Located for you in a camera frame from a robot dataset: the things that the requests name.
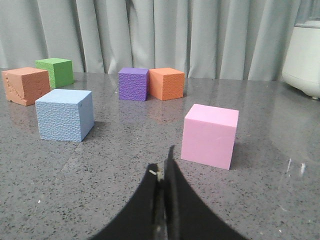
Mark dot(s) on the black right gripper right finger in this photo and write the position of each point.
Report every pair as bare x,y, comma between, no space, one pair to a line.
187,216

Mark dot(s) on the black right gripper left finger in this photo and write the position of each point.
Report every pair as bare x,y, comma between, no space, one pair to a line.
135,221

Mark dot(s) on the light blue foam cube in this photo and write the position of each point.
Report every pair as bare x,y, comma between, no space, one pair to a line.
65,115

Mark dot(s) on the pink foam cube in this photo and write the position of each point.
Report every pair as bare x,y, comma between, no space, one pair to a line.
209,135

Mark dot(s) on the purple foam cube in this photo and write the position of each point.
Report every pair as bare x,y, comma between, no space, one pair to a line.
133,84

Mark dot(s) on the green foam cube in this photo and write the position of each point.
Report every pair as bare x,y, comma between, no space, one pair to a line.
60,71

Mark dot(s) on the damaged orange foam cube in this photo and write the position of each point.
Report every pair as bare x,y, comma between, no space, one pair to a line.
25,85

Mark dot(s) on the grey curtain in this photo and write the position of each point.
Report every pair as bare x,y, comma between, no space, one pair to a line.
214,39

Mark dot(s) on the white appliance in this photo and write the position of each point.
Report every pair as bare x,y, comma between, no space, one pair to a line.
301,68

